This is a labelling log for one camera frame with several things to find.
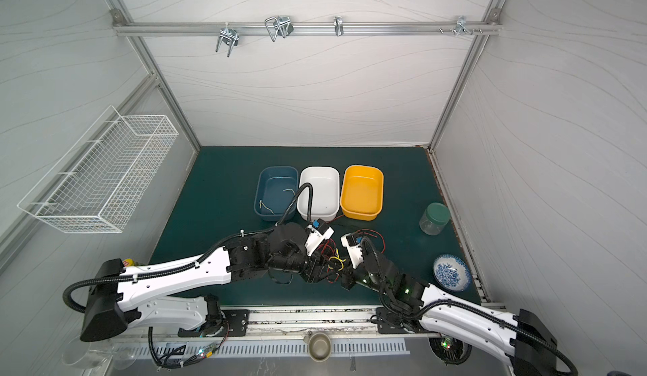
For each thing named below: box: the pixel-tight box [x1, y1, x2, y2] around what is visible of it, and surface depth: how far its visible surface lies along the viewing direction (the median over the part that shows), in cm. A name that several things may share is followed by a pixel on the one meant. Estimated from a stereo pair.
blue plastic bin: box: [254, 165, 300, 222], surface depth 106 cm
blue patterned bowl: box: [433, 253, 472, 292], surface depth 84 cm
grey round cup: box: [303, 332, 332, 363], surface depth 70 cm
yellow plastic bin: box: [340, 164, 385, 222], surface depth 106 cm
